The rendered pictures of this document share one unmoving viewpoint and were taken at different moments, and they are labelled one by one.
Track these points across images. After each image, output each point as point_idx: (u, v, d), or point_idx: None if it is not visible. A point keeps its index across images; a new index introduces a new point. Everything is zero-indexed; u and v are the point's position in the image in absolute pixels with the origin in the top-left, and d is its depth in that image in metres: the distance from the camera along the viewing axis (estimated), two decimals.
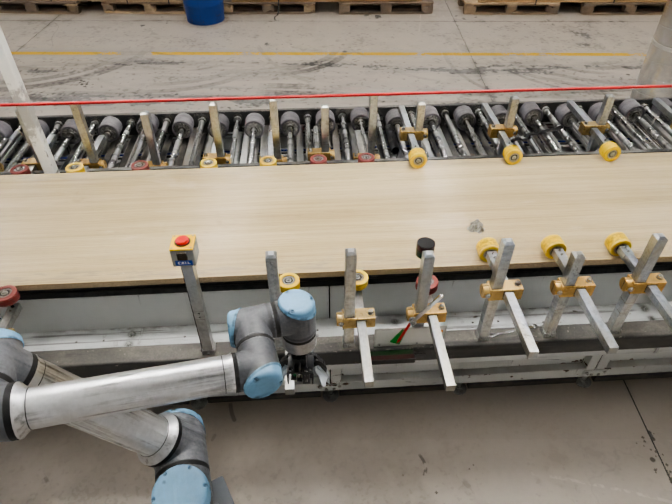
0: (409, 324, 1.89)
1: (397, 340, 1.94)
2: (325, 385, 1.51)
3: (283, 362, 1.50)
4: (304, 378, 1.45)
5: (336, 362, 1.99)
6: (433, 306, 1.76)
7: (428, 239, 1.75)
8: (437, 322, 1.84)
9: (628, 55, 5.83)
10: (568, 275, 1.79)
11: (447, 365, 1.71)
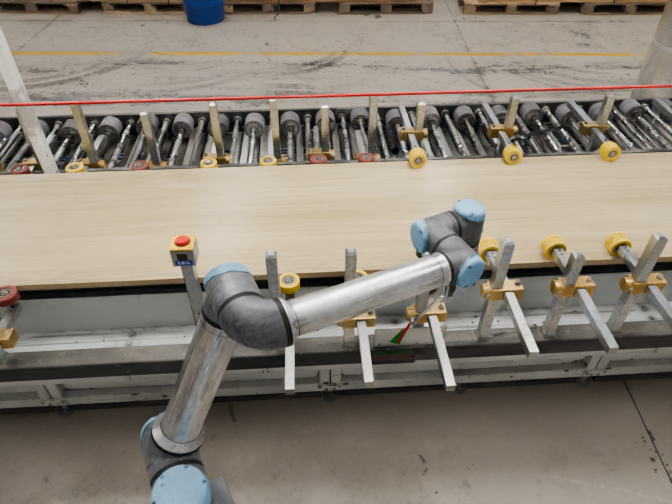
0: (409, 324, 1.89)
1: (397, 340, 1.94)
2: (459, 287, 1.73)
3: (454, 288, 1.65)
4: None
5: (336, 362, 1.99)
6: (433, 306, 1.77)
7: None
8: (437, 322, 1.84)
9: (628, 55, 5.83)
10: (568, 275, 1.79)
11: (447, 365, 1.71)
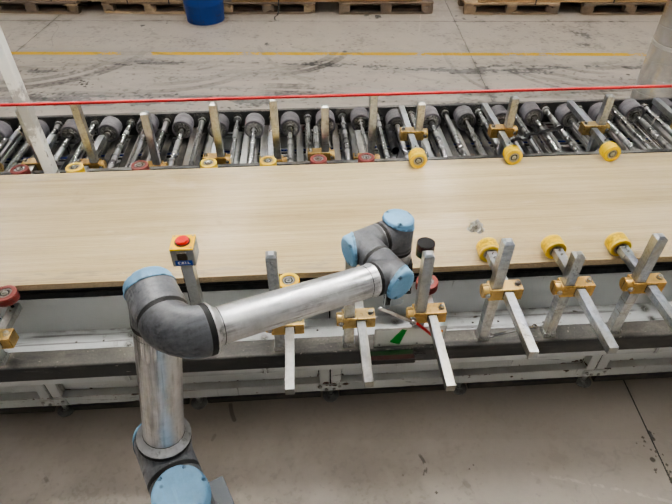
0: (416, 323, 1.89)
1: (430, 335, 1.94)
2: None
3: None
4: None
5: (336, 362, 1.99)
6: (393, 312, 1.77)
7: (428, 239, 1.75)
8: (437, 322, 1.84)
9: (628, 55, 5.83)
10: (568, 275, 1.79)
11: (447, 365, 1.71)
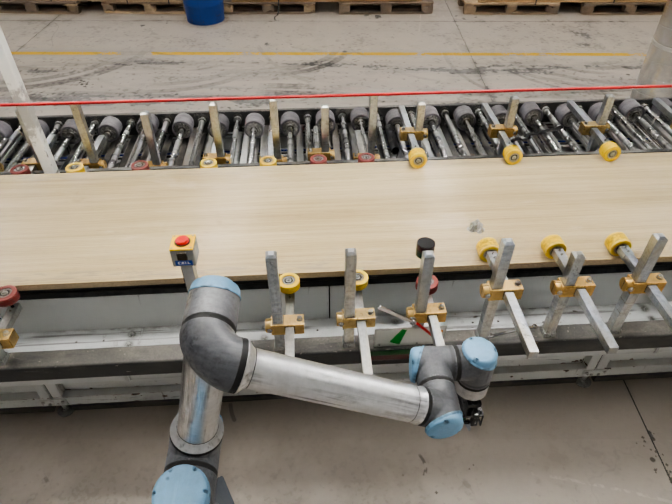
0: (416, 323, 1.89)
1: (430, 335, 1.94)
2: (469, 429, 1.55)
3: None
4: (473, 421, 1.48)
5: (336, 362, 1.99)
6: (393, 312, 1.77)
7: (428, 239, 1.75)
8: (437, 322, 1.84)
9: (628, 55, 5.83)
10: (568, 275, 1.79)
11: None
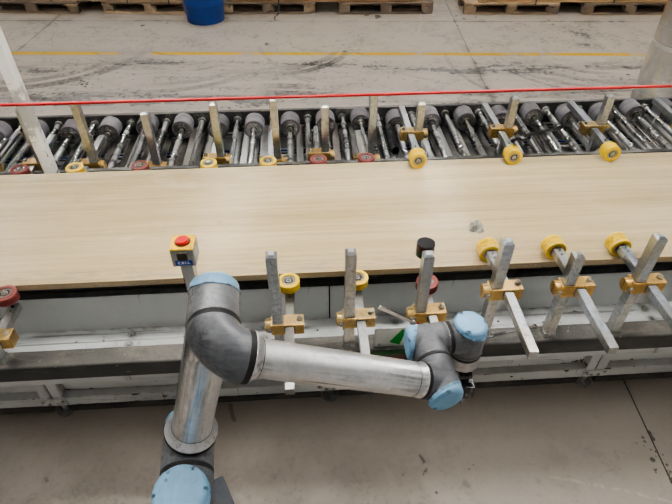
0: (416, 323, 1.89)
1: None
2: (461, 402, 1.62)
3: None
4: (465, 393, 1.54)
5: None
6: (393, 312, 1.77)
7: (428, 239, 1.75)
8: (437, 322, 1.84)
9: (628, 55, 5.83)
10: (568, 275, 1.79)
11: None
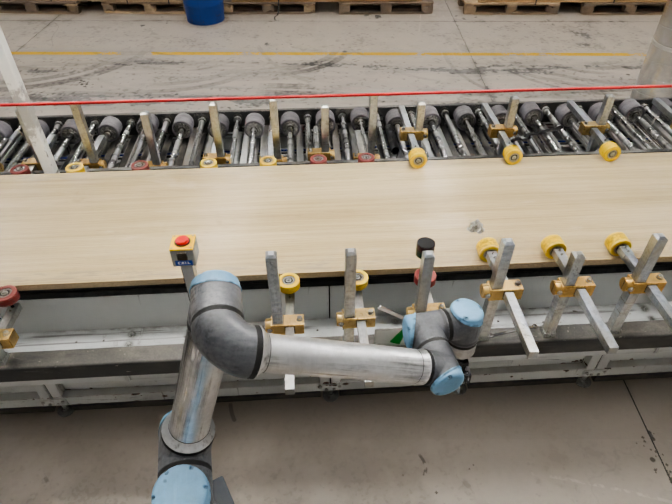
0: None
1: None
2: (458, 391, 1.65)
3: None
4: None
5: None
6: (393, 312, 1.77)
7: (428, 239, 1.75)
8: None
9: (628, 55, 5.83)
10: (568, 275, 1.79)
11: None
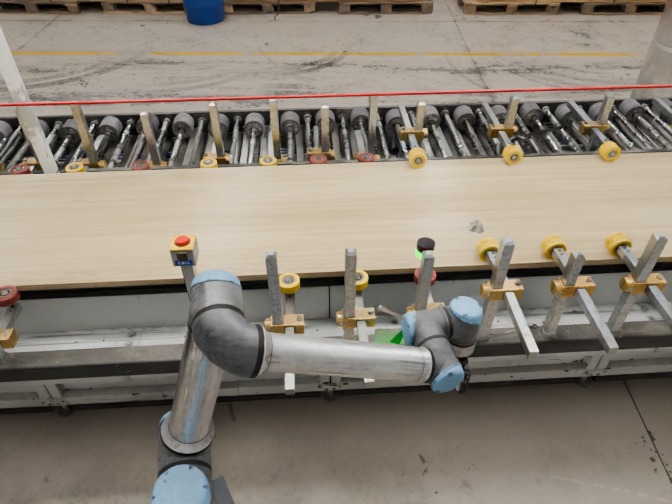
0: None
1: None
2: (458, 389, 1.65)
3: None
4: None
5: None
6: (393, 312, 1.77)
7: (428, 239, 1.75)
8: None
9: (628, 55, 5.83)
10: (568, 275, 1.79)
11: None
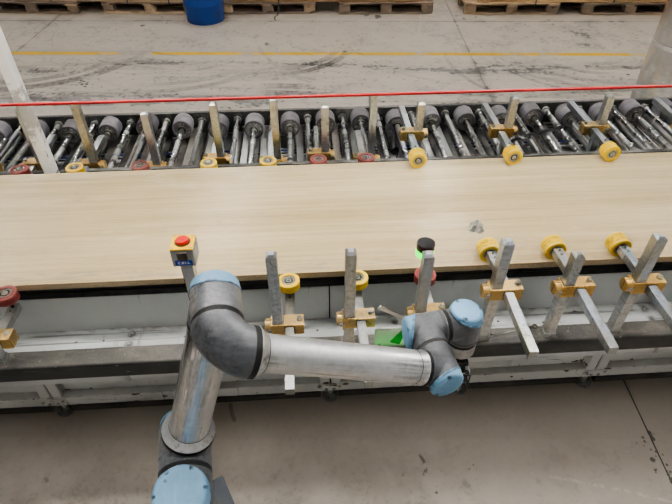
0: None
1: None
2: (458, 390, 1.65)
3: None
4: None
5: None
6: (393, 312, 1.77)
7: (428, 239, 1.75)
8: None
9: (628, 55, 5.83)
10: (568, 275, 1.79)
11: None
